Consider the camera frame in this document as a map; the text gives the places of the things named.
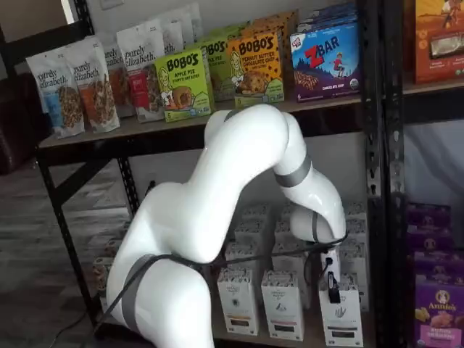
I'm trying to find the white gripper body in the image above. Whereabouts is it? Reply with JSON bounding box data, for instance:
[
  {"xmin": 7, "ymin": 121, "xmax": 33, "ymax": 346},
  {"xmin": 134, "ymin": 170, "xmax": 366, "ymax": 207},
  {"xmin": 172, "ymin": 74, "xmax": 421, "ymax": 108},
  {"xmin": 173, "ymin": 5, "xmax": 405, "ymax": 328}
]
[{"xmin": 320, "ymin": 249, "xmax": 343, "ymax": 288}]

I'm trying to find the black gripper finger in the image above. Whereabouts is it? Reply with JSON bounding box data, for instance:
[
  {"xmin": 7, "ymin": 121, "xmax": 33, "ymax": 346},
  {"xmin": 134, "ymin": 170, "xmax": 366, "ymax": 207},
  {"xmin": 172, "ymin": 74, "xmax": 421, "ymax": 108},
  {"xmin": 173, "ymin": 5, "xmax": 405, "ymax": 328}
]
[{"xmin": 327, "ymin": 271, "xmax": 341, "ymax": 305}]

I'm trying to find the white pantry box green strip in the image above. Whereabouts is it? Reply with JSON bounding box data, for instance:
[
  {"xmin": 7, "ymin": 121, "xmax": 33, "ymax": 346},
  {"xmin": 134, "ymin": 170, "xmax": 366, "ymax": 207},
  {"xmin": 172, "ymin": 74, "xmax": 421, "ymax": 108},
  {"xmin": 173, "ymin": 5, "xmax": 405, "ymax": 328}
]
[
  {"xmin": 339, "ymin": 270, "xmax": 368, "ymax": 313},
  {"xmin": 318, "ymin": 282, "xmax": 364, "ymax": 347},
  {"xmin": 339, "ymin": 241, "xmax": 368, "ymax": 273},
  {"xmin": 342, "ymin": 201, "xmax": 368, "ymax": 244}
]

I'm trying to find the white pantry box pink strip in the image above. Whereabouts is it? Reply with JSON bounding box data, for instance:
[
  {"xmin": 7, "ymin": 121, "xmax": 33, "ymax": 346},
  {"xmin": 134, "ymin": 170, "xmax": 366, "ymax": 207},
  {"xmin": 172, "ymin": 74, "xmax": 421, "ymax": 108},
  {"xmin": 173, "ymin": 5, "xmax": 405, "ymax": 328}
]
[
  {"xmin": 260, "ymin": 270, "xmax": 305, "ymax": 341},
  {"xmin": 270, "ymin": 249, "xmax": 311, "ymax": 309},
  {"xmin": 281, "ymin": 202, "xmax": 302, "ymax": 222},
  {"xmin": 274, "ymin": 219, "xmax": 309, "ymax": 253}
]

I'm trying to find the white pantry box yellow strip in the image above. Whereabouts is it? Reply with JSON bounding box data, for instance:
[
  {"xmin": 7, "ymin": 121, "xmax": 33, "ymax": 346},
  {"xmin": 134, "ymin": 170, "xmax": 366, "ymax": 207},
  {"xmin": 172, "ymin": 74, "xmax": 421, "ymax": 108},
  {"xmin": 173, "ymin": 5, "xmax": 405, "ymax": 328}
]
[
  {"xmin": 241, "ymin": 204, "xmax": 272, "ymax": 224},
  {"xmin": 216, "ymin": 268, "xmax": 260, "ymax": 335},
  {"xmin": 233, "ymin": 220, "xmax": 271, "ymax": 246},
  {"xmin": 223, "ymin": 241, "xmax": 257, "ymax": 272}
]

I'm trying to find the purple Annie's snack box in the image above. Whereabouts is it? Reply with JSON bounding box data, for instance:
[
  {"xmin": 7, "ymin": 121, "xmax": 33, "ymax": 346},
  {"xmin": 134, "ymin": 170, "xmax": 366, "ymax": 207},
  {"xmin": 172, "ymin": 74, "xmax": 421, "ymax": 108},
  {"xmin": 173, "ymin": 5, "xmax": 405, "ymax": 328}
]
[
  {"xmin": 405, "ymin": 202, "xmax": 452, "ymax": 231},
  {"xmin": 414, "ymin": 281, "xmax": 464, "ymax": 348},
  {"xmin": 407, "ymin": 226, "xmax": 457, "ymax": 254},
  {"xmin": 413, "ymin": 249, "xmax": 464, "ymax": 287}
]

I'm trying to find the blue purple Zbar box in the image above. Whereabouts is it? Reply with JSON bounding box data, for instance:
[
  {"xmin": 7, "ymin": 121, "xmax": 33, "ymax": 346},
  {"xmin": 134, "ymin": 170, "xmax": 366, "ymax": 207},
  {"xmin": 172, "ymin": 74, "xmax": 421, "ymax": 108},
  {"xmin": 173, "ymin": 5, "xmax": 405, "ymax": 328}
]
[
  {"xmin": 289, "ymin": 23, "xmax": 362, "ymax": 103},
  {"xmin": 297, "ymin": 12, "xmax": 360, "ymax": 36},
  {"xmin": 307, "ymin": 2, "xmax": 358, "ymax": 17}
]

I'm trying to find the orange Bobo's peanut butter box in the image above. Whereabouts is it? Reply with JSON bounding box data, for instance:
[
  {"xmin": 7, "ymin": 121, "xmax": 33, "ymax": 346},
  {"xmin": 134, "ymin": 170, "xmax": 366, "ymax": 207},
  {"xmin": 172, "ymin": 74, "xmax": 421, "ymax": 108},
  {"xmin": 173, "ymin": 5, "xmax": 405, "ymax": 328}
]
[
  {"xmin": 241, "ymin": 20, "xmax": 293, "ymax": 95},
  {"xmin": 253, "ymin": 9, "xmax": 299, "ymax": 30},
  {"xmin": 226, "ymin": 30, "xmax": 286, "ymax": 109}
]

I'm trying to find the green Nature's Path oatmeal box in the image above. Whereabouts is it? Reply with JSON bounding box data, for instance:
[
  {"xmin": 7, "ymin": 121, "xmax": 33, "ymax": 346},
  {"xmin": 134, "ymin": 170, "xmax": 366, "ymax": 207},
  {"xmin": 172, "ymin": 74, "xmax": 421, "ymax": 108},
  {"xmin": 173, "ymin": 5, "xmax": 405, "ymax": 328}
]
[
  {"xmin": 104, "ymin": 235, "xmax": 126, "ymax": 257},
  {"xmin": 91, "ymin": 253, "xmax": 114, "ymax": 302}
]

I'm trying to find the green Bobo's apple pie box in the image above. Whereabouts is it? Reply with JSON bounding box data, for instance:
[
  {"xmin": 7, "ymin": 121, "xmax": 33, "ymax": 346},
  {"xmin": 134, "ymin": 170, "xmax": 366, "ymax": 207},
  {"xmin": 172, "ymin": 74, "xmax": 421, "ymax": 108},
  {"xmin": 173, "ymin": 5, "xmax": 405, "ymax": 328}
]
[
  {"xmin": 210, "ymin": 23, "xmax": 252, "ymax": 41},
  {"xmin": 154, "ymin": 49, "xmax": 215, "ymax": 123},
  {"xmin": 197, "ymin": 36, "xmax": 237, "ymax": 103}
]

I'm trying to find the orange snack box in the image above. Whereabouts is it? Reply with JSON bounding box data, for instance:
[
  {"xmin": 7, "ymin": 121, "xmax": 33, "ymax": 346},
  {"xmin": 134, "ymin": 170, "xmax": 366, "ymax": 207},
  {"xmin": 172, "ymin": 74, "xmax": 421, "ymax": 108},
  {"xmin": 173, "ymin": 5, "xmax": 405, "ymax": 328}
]
[{"xmin": 413, "ymin": 0, "xmax": 464, "ymax": 85}]

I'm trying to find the purely elizabeth red granola bag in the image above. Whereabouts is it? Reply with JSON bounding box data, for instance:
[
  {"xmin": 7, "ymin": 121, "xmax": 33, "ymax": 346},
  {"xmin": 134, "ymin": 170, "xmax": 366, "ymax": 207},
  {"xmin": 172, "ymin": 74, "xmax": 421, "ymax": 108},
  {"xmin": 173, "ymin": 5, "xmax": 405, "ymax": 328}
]
[
  {"xmin": 155, "ymin": 10, "xmax": 194, "ymax": 55},
  {"xmin": 115, "ymin": 21, "xmax": 167, "ymax": 123},
  {"xmin": 181, "ymin": 1, "xmax": 203, "ymax": 41}
]

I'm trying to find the purely elizabeth orange granola bag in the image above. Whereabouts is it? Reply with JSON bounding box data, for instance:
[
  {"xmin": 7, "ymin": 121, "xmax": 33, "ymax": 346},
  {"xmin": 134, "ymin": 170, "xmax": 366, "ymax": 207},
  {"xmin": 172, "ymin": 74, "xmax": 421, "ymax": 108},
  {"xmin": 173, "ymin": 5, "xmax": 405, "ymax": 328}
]
[
  {"xmin": 102, "ymin": 34, "xmax": 136, "ymax": 119},
  {"xmin": 64, "ymin": 36, "xmax": 121, "ymax": 134}
]

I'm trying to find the purely elizabeth blue granola bag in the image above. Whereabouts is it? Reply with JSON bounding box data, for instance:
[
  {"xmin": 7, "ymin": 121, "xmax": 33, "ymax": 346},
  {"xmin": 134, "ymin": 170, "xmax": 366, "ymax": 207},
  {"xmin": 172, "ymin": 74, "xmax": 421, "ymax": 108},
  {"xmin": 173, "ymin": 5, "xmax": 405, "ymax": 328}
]
[{"xmin": 25, "ymin": 49, "xmax": 87, "ymax": 141}]

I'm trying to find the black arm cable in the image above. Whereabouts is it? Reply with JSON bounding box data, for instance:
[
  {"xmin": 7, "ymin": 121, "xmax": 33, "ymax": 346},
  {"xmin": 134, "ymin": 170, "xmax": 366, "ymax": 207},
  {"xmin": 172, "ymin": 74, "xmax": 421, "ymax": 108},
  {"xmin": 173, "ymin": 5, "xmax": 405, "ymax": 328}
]
[{"xmin": 94, "ymin": 212, "xmax": 349, "ymax": 329}]

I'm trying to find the black floor cable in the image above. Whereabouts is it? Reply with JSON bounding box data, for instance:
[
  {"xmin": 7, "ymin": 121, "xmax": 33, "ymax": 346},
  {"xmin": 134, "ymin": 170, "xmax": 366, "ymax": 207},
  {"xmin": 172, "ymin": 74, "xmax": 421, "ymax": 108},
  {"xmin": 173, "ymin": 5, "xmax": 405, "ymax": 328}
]
[{"xmin": 50, "ymin": 307, "xmax": 106, "ymax": 348}]

